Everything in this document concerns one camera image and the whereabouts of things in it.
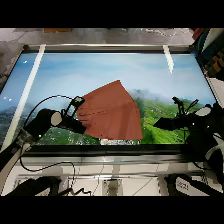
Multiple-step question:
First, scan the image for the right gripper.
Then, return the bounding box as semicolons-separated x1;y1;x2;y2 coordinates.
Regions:
152;116;184;132

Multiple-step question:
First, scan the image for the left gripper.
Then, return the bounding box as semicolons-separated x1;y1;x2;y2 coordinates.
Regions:
61;114;87;135

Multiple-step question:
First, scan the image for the red-brown garment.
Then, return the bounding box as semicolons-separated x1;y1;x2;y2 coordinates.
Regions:
75;79;145;141

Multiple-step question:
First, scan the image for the heap of clothes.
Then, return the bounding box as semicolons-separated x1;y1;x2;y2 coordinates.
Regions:
195;27;224;82

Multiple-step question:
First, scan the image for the red garment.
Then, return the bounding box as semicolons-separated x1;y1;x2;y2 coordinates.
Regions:
191;27;206;41

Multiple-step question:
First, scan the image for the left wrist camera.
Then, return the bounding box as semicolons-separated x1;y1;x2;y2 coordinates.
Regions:
65;95;86;118

